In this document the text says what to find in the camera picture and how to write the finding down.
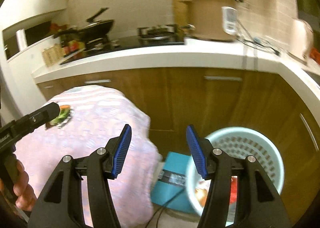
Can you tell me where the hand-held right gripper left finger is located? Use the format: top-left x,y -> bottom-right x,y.
27,124 -> 132,228

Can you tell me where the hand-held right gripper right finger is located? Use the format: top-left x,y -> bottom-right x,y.
186,125 -> 292,228

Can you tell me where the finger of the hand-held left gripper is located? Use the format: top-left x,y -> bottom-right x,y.
14,102 -> 60,139

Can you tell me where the green snack packet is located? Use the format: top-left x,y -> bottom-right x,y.
46,105 -> 74,128

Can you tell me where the orange snack packet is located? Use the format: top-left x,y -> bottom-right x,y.
195,180 -> 213,207

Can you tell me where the light blue perforated basket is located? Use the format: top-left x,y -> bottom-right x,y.
185,126 -> 285,227

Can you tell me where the person's left hand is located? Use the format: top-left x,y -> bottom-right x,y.
14,161 -> 37,211

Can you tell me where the teal cardboard box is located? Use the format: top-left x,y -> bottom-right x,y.
151,152 -> 194,212

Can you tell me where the pink floral cloth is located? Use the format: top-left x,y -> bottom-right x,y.
14,85 -> 163,228

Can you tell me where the wooden kitchen cabinet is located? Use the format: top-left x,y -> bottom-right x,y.
35,66 -> 320,228

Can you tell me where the woven wicker basket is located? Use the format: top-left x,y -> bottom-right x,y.
42,44 -> 64,67

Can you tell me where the red label sauce bottle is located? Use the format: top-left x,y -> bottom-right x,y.
69,40 -> 84,54

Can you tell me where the black wok with lid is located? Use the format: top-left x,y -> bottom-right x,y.
54,7 -> 115,43

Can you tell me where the black gas stove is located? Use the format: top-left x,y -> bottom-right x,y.
59,24 -> 187,66

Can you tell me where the beige rice cooker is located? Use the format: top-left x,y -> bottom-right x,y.
182,0 -> 244,42

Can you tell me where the white electric kettle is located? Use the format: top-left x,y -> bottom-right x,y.
287,18 -> 314,64

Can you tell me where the black floor cable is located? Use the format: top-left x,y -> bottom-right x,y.
147,190 -> 185,226

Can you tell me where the black plug with cable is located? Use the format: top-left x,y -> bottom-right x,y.
244,38 -> 281,55

